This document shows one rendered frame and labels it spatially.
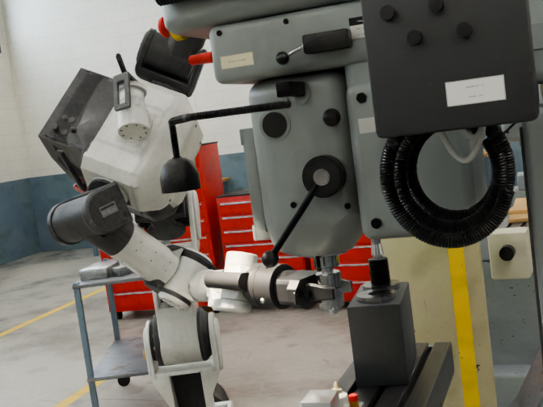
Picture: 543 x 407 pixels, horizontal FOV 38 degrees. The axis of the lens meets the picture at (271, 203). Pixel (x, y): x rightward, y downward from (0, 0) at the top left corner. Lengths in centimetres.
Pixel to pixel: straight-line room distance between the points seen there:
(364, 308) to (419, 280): 145
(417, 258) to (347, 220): 187
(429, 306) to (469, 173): 200
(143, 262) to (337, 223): 57
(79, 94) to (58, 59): 1075
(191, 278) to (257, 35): 67
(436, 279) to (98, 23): 961
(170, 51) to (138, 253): 47
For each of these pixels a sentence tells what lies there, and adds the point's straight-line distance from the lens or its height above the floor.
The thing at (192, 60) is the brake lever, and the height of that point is 170.
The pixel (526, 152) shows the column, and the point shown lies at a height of 146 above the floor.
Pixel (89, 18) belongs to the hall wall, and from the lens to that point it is 1233.
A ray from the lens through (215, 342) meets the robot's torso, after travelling 212.
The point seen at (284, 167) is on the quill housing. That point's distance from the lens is 135.
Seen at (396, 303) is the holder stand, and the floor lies 112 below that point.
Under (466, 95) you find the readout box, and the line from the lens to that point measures 100.
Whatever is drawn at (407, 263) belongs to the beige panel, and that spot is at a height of 93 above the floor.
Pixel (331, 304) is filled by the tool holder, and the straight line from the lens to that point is 145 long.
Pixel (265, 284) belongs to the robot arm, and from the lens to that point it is 151.
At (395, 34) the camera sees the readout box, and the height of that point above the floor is 164.
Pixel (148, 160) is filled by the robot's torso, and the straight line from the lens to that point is 173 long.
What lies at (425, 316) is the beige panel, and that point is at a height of 70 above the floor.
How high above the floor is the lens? 155
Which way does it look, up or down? 6 degrees down
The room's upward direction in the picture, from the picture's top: 8 degrees counter-clockwise
